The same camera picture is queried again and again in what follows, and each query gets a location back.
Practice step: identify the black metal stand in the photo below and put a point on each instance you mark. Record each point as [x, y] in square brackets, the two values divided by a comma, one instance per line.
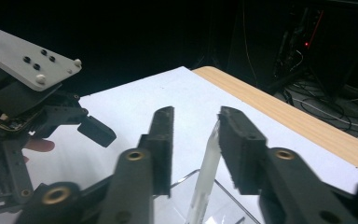
[287, 80]

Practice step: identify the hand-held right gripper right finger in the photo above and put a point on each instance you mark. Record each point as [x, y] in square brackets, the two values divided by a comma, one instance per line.
[245, 155]

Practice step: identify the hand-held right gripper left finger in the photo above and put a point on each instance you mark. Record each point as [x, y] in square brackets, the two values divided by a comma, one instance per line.
[155, 155]

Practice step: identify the black computer tower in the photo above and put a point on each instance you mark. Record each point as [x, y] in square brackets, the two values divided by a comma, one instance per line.
[292, 46]

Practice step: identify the white table mat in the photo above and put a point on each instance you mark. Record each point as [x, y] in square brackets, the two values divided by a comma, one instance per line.
[167, 90]

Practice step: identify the clear acrylic organizer box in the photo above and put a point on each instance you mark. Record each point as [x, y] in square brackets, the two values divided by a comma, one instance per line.
[175, 205]

